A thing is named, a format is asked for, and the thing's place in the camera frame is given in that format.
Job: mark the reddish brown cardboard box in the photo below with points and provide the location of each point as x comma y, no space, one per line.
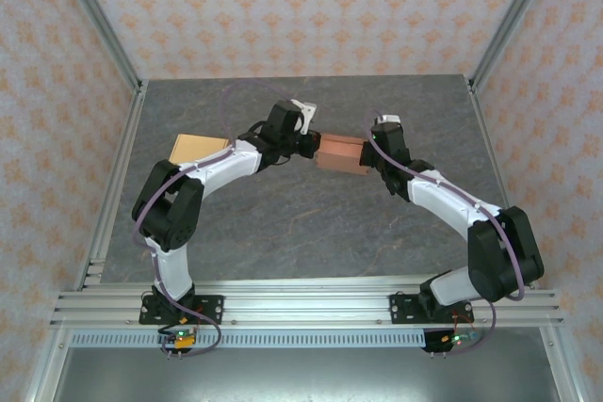
341,155

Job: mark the yellow paper box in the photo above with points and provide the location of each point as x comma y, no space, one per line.
193,148

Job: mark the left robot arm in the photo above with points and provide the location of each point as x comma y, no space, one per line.
169,213

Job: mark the grey metal panel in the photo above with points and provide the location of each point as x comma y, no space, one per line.
306,374

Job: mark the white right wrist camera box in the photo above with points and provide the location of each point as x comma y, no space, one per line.
390,118

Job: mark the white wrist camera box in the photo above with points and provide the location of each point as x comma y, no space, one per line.
306,112
390,118

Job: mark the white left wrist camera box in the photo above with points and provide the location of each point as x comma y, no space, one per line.
306,112

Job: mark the aluminium table side rail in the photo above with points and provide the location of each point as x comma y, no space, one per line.
485,138
132,124

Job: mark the aluminium mounting rail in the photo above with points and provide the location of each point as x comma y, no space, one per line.
306,303

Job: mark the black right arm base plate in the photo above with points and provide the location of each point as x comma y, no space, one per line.
400,310

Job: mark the aluminium frame post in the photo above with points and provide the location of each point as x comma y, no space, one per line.
94,11
513,11

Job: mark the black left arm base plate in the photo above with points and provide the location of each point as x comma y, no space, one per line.
212,308

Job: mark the aluminium frame leg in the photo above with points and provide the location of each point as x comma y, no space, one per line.
47,364
563,364

